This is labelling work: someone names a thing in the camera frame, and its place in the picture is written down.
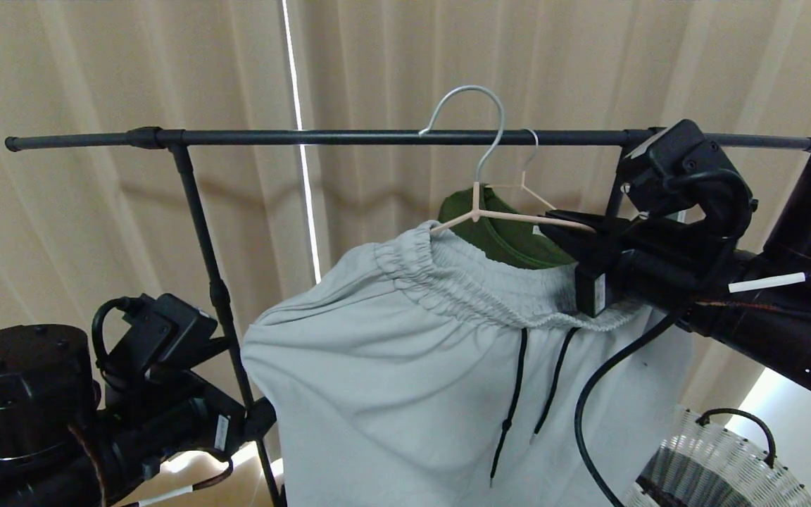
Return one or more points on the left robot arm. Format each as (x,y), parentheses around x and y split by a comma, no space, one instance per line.
(18,394)

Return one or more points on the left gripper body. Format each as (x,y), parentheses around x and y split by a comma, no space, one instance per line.
(187,436)

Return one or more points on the black clothes rack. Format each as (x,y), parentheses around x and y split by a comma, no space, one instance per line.
(307,137)

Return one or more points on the pale grey garment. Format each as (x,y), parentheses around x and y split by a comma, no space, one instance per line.
(377,387)

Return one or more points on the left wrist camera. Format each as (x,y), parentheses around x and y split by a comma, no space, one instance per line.
(159,338)

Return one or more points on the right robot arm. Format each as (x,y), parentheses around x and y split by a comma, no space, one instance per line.
(800,303)

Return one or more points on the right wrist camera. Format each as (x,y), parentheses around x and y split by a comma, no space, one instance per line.
(680,169)

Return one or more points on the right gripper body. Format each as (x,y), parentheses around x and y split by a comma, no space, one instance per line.
(652,278)

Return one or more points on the green printed shirt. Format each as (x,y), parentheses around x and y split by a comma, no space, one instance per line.
(511,243)

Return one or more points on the pink clothes hanger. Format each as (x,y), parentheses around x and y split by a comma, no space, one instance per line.
(476,204)
(531,193)

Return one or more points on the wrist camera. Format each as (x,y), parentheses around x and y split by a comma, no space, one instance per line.
(159,338)
(680,169)

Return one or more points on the white laundry basket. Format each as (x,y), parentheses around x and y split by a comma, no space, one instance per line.
(729,472)

